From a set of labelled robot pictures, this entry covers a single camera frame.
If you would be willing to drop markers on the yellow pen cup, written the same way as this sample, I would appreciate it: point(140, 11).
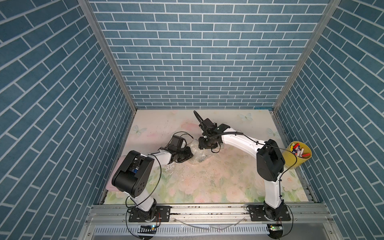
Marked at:
point(293, 152)

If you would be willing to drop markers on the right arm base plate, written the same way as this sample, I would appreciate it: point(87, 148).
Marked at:
point(259, 213)

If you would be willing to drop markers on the aluminium front rail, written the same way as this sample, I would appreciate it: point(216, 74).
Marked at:
point(304, 212)

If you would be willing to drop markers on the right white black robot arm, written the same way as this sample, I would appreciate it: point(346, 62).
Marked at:
point(270, 161)

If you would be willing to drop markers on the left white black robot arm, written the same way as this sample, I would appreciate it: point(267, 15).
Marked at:
point(132, 175)

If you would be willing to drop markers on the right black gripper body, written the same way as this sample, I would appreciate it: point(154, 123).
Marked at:
point(206, 143)

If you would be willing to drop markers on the clear bubble wrap sheet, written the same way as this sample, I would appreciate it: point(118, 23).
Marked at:
point(200, 163)

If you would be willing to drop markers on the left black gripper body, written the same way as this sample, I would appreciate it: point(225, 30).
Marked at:
point(183, 155)

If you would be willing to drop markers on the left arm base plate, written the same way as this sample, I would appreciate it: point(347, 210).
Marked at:
point(157, 213)

